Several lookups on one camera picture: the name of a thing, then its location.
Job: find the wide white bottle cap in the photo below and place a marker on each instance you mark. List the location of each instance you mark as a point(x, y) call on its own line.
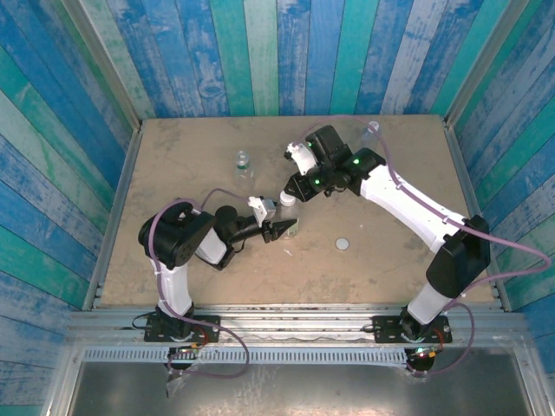
point(286, 199)

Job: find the slim clear plastic bottle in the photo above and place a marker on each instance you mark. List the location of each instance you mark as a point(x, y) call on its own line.
point(368, 138)

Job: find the small white ribbed cap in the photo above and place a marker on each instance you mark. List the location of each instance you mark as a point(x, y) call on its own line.
point(374, 126)

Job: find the clear bottle green neck label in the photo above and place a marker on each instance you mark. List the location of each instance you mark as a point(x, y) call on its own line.
point(243, 164)

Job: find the whitish bottle cap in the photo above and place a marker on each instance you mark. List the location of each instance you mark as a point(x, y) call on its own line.
point(342, 243)

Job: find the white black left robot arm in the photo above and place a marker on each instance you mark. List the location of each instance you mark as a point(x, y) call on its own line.
point(178, 234)

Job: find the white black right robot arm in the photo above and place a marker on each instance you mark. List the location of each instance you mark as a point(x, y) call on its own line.
point(412, 203)

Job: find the circuit board with LEDs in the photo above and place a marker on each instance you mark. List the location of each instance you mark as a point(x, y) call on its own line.
point(422, 353)
point(186, 351)

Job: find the shiny steel panel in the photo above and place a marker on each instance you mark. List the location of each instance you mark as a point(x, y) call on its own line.
point(303, 390)

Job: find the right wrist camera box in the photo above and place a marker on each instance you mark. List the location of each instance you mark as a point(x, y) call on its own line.
point(305, 160)

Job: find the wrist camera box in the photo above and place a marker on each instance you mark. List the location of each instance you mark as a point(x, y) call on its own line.
point(260, 210)
point(305, 160)

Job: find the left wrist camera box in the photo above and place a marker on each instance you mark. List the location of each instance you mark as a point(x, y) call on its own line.
point(260, 210)

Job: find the long aluminium extrusion rail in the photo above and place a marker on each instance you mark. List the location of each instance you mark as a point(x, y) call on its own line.
point(295, 323)

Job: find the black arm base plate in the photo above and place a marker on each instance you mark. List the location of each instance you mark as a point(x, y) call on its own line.
point(386, 329)
point(208, 325)

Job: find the aluminium table side rail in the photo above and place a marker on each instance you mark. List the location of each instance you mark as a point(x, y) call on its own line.
point(112, 216)
point(473, 195)

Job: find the aluminium corner post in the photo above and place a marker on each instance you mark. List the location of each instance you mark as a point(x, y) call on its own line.
point(487, 65)
point(107, 65)

